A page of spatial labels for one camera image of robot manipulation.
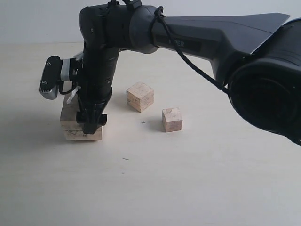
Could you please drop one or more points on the smallest wooden cube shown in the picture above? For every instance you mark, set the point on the smallest wooden cube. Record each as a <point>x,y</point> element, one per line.
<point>172,119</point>

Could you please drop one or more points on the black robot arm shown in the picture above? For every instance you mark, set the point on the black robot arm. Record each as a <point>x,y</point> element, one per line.
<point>254,59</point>

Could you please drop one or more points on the medium small wooden cube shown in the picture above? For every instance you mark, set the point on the medium small wooden cube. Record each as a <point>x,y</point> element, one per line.
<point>140,96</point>

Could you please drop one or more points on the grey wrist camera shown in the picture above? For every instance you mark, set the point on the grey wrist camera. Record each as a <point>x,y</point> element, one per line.
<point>60,76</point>

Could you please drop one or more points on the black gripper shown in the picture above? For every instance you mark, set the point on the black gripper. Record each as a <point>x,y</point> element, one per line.
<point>98,67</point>

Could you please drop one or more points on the largest wooden cube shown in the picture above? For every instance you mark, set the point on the largest wooden cube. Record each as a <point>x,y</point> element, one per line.
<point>71,129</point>

